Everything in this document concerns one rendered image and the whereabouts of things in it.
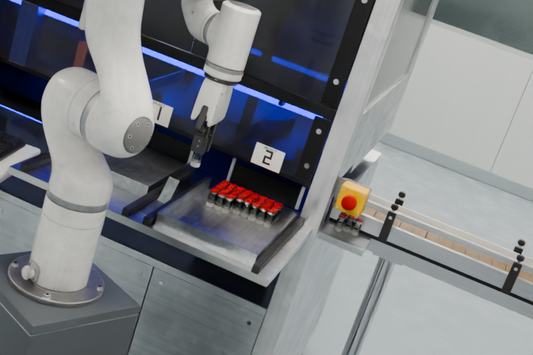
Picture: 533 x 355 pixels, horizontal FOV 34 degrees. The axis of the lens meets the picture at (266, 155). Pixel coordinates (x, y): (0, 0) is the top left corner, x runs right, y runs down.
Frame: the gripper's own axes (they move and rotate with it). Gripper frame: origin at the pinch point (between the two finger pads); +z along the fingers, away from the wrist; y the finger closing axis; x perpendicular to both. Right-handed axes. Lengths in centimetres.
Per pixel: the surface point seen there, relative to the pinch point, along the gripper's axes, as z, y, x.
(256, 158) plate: 13.9, -43.7, 2.9
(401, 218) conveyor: 19, -57, 44
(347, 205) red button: 15, -40, 31
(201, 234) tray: 23.5, -6.3, 4.3
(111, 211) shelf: 26.1, -3.8, -17.7
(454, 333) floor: 116, -214, 82
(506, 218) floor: 119, -430, 100
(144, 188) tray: 23.5, -17.8, -16.3
